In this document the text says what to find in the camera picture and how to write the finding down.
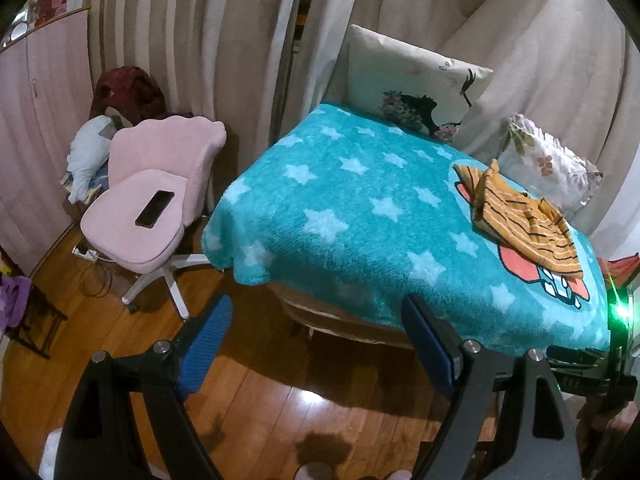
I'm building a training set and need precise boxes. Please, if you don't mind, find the pink wardrobe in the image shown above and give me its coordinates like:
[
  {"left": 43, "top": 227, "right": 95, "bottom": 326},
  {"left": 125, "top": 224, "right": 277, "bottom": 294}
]
[{"left": 0, "top": 7, "right": 108, "bottom": 277}]

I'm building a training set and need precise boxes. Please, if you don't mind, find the white pillow with dark print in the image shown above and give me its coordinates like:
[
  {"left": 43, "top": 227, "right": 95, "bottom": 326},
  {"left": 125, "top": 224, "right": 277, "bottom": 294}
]
[{"left": 340, "top": 24, "right": 495, "bottom": 143}]

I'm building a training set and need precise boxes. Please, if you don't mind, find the purple cloth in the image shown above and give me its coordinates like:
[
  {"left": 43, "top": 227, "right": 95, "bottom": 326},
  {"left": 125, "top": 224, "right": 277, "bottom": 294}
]
[{"left": 0, "top": 275, "right": 33, "bottom": 333}]

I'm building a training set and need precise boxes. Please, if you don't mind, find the turquoise star blanket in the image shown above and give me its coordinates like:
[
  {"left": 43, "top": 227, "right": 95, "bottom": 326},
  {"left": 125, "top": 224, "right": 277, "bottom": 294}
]
[{"left": 201, "top": 103, "right": 613, "bottom": 357}]

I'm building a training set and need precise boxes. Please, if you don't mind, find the beige striped curtain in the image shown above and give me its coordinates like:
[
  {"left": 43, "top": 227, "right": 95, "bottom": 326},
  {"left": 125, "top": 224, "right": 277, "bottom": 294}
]
[{"left": 82, "top": 0, "right": 633, "bottom": 256}]

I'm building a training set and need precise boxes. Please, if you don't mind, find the pink shell chair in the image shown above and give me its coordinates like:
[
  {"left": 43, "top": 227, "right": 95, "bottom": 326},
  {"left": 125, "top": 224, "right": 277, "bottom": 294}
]
[{"left": 80, "top": 115, "right": 228, "bottom": 321}]

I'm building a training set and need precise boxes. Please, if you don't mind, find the black phone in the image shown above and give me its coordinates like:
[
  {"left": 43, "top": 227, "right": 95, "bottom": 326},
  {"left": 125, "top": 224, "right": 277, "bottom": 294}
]
[{"left": 135, "top": 189, "right": 176, "bottom": 228}]

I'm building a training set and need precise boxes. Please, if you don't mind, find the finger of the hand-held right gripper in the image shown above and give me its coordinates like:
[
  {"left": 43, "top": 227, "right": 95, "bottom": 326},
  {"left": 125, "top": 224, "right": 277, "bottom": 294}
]
[{"left": 546, "top": 345, "right": 615, "bottom": 397}]

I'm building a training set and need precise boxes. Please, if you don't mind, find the wooden bed frame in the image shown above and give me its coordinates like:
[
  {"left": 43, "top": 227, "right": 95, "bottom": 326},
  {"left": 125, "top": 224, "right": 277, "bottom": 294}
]
[{"left": 265, "top": 280, "right": 416, "bottom": 352}]

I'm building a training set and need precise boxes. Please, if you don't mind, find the dark red cloth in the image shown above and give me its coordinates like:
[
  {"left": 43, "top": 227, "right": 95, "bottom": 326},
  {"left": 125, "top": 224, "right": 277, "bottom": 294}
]
[{"left": 90, "top": 66, "right": 168, "bottom": 126}]

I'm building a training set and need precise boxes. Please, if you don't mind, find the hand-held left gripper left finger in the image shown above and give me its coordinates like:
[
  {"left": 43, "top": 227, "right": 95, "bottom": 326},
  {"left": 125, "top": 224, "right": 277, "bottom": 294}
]
[{"left": 57, "top": 293, "right": 235, "bottom": 480}]

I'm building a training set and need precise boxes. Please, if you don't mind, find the dark wooden stool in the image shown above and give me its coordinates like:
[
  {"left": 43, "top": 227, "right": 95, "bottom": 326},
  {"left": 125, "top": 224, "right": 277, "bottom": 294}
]
[{"left": 0, "top": 275, "right": 68, "bottom": 360}]

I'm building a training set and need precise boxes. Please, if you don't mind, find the black cable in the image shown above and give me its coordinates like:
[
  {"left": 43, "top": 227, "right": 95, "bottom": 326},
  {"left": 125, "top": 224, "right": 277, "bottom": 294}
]
[{"left": 80, "top": 259, "right": 118, "bottom": 298}]

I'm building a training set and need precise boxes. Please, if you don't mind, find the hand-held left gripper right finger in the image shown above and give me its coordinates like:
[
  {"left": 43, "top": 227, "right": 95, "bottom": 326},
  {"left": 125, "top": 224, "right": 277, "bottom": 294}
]
[{"left": 401, "top": 293, "right": 584, "bottom": 480}]

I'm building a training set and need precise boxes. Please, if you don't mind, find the orange striped shirt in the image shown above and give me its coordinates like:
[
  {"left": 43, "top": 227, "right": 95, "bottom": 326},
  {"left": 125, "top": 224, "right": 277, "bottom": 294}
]
[{"left": 453, "top": 159, "right": 584, "bottom": 281}]

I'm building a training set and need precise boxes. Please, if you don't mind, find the light blue cloth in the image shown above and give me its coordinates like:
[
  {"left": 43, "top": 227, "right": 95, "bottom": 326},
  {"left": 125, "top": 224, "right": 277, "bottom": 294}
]
[{"left": 65, "top": 116, "right": 118, "bottom": 205}]

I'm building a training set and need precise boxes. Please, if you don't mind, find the white floral pillow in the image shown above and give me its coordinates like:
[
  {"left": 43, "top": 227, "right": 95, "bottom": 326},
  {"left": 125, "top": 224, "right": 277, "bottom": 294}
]
[{"left": 495, "top": 113, "right": 603, "bottom": 221}]

